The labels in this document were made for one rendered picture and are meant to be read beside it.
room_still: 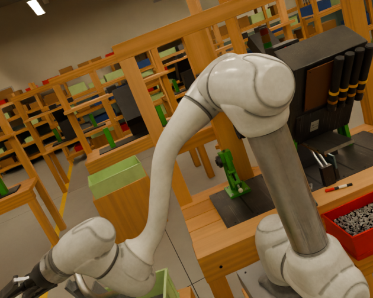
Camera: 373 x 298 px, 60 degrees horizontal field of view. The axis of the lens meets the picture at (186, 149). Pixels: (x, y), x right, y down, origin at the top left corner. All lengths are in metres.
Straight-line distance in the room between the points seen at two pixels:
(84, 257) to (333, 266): 0.63
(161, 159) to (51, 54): 10.80
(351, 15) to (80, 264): 2.03
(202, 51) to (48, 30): 9.90
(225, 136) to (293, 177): 1.25
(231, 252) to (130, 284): 0.78
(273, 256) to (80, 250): 0.60
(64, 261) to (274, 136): 0.58
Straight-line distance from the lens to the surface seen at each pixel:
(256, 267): 1.42
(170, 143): 0.85
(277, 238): 1.11
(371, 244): 1.54
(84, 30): 11.58
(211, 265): 1.64
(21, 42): 11.70
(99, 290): 1.55
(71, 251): 0.87
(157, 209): 0.90
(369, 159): 2.03
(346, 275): 0.99
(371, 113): 2.49
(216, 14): 1.99
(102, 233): 0.84
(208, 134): 2.10
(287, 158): 0.80
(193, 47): 1.94
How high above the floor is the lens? 1.83
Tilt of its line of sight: 17 degrees down
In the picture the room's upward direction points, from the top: 21 degrees counter-clockwise
